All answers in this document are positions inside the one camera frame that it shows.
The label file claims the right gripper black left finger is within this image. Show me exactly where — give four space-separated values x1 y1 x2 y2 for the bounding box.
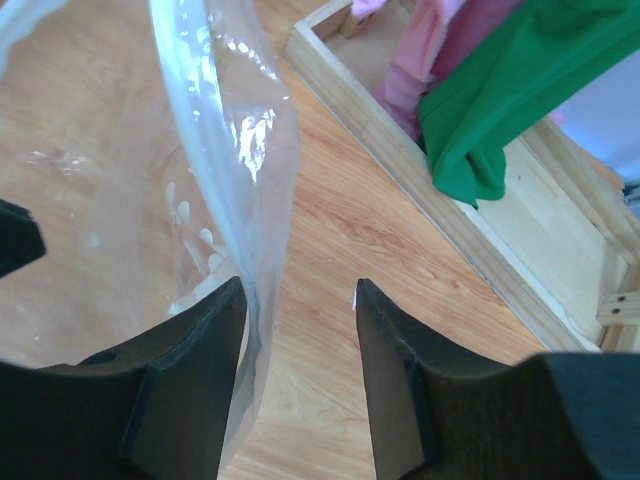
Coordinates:
1 278 247 479

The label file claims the green shirt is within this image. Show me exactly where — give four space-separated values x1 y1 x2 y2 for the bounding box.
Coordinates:
418 1 639 207

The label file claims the pink shirt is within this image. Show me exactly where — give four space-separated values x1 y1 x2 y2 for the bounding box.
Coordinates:
374 0 522 140

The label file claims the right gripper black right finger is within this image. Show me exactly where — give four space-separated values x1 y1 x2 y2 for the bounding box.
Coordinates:
356 279 639 479

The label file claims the clear zip top bag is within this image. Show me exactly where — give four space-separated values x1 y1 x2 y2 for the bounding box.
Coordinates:
1 1 299 473

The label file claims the wooden clothes rack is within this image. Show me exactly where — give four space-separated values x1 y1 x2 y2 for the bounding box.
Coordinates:
283 1 639 352

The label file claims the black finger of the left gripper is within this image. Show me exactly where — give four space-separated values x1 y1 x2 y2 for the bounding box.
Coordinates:
0 200 46 277

